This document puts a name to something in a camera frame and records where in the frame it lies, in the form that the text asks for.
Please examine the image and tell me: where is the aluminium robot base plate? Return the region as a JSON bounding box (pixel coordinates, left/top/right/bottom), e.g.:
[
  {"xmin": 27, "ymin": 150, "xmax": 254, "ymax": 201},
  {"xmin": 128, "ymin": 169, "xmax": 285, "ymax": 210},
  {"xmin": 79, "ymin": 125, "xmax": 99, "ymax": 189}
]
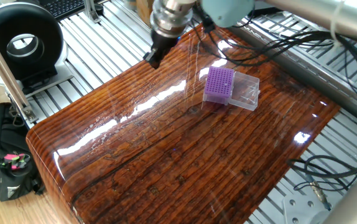
[{"xmin": 282, "ymin": 192, "xmax": 332, "ymax": 224}]

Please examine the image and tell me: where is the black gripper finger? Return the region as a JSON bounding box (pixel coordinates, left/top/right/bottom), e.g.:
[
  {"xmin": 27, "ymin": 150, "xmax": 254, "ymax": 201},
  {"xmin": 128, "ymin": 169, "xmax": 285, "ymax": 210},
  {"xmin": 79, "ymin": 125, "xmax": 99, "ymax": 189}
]
[
  {"xmin": 151, "ymin": 54, "xmax": 167, "ymax": 70},
  {"xmin": 142, "ymin": 50, "xmax": 158, "ymax": 65}
]

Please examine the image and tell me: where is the white zip tie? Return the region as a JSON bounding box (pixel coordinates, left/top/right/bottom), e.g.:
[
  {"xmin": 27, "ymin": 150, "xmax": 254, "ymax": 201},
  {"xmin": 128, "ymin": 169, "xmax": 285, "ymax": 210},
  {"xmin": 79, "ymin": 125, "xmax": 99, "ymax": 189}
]
[{"xmin": 330, "ymin": 0, "xmax": 346, "ymax": 48}]

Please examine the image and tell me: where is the silver wrist flange coupling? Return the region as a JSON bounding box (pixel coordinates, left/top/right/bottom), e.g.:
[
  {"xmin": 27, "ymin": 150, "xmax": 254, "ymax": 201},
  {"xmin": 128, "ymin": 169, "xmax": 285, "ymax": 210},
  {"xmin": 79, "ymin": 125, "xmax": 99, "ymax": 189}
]
[{"xmin": 149, "ymin": 0, "xmax": 197, "ymax": 39}]

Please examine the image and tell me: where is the black computer keyboard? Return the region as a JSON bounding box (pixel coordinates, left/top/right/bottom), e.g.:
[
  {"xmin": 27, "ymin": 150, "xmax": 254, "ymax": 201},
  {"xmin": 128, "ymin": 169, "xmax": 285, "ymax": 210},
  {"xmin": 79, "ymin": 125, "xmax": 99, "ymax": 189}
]
[{"xmin": 37, "ymin": 0, "xmax": 86, "ymax": 21}]

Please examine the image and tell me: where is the purple pipette tip box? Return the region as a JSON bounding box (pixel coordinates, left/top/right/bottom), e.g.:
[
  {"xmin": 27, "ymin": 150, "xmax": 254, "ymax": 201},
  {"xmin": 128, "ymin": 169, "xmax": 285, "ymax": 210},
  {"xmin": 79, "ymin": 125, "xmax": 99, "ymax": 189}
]
[{"xmin": 202, "ymin": 65, "xmax": 261, "ymax": 112}]

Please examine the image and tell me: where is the brown cardboard box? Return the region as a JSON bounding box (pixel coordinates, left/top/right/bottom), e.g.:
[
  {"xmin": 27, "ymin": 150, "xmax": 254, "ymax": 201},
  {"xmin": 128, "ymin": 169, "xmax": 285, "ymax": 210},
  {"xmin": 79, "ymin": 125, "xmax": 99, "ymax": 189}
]
[{"xmin": 135, "ymin": 0, "xmax": 155, "ymax": 27}]

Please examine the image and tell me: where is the black backpack with pink accents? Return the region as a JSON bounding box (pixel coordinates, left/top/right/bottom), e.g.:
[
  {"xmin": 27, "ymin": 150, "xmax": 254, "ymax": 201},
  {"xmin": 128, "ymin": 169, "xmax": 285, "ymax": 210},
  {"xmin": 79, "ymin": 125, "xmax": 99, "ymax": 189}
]
[{"xmin": 0, "ymin": 102, "xmax": 46, "ymax": 203}]

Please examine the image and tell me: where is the black cable bundle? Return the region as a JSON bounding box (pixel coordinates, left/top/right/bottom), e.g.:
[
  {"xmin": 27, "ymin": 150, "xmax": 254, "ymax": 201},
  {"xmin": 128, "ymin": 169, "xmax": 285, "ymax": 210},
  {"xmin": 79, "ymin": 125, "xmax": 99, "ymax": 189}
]
[{"xmin": 286, "ymin": 154, "xmax": 357, "ymax": 212}]

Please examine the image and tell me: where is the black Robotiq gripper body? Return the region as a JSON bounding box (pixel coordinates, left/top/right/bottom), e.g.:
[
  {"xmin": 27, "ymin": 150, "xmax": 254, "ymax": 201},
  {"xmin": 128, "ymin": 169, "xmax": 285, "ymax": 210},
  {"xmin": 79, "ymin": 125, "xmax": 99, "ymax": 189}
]
[{"xmin": 150, "ymin": 29, "xmax": 180, "ymax": 56}]

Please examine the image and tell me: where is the small aluminium upright bracket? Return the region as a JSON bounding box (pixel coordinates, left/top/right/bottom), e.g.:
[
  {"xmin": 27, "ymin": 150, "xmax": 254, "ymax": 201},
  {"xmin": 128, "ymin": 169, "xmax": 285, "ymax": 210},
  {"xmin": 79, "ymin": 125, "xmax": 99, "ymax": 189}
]
[{"xmin": 83, "ymin": 0, "xmax": 102, "ymax": 24}]

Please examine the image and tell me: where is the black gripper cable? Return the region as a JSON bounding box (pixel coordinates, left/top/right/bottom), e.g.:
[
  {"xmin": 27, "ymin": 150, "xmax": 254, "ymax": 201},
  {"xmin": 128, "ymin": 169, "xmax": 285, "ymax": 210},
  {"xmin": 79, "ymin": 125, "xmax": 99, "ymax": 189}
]
[{"xmin": 190, "ymin": 11, "xmax": 357, "ymax": 110}]

